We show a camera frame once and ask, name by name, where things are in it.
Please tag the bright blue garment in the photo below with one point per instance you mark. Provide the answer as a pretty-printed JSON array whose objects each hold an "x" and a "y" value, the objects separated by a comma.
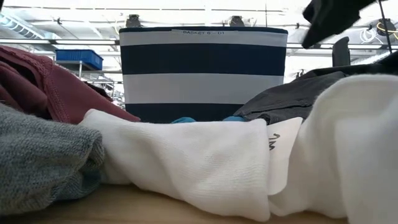
[{"x": 183, "y": 120}]

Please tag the dark grey garment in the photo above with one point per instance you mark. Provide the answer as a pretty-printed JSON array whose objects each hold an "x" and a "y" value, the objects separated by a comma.
[{"x": 289, "y": 99}]

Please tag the maroon garment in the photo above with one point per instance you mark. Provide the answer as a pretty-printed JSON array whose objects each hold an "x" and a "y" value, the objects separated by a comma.
[{"x": 77, "y": 102}]

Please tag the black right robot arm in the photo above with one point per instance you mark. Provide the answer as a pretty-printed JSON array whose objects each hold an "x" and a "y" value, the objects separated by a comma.
[{"x": 341, "y": 53}]

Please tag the white sock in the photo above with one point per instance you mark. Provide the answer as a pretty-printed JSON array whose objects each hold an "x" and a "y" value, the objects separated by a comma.
[
  {"x": 357, "y": 140},
  {"x": 186, "y": 161}
]

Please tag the navy white striped fabric basket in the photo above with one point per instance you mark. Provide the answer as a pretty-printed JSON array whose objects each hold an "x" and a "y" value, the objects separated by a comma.
[{"x": 202, "y": 59}]

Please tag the white paper tag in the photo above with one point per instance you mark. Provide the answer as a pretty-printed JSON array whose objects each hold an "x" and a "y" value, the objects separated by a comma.
[{"x": 283, "y": 161}]

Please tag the grey overhead fixture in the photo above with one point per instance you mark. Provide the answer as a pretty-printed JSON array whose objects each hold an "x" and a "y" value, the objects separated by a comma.
[
  {"x": 133, "y": 21},
  {"x": 236, "y": 21}
]

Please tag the blue plastic bin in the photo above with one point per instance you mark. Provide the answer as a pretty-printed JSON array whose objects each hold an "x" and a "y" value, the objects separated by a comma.
[{"x": 79, "y": 56}]

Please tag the grey metal shelf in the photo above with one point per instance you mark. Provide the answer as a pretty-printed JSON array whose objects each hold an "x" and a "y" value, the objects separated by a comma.
[{"x": 71, "y": 62}]

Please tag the grey sock with blue toe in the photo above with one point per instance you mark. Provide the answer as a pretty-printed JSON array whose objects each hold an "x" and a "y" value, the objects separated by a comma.
[{"x": 40, "y": 161}]

